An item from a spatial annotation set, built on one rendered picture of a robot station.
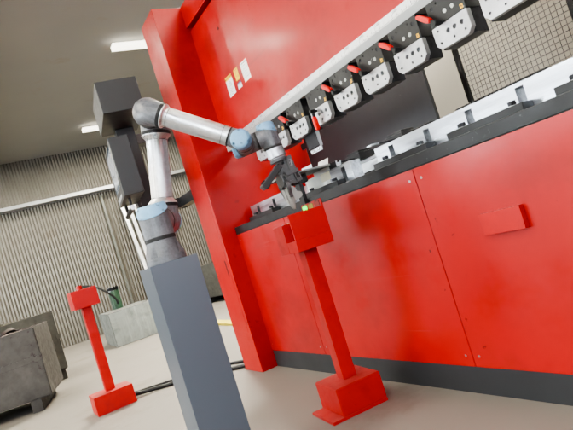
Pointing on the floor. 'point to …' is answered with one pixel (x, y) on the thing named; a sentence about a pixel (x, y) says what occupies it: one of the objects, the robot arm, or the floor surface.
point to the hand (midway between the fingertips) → (292, 206)
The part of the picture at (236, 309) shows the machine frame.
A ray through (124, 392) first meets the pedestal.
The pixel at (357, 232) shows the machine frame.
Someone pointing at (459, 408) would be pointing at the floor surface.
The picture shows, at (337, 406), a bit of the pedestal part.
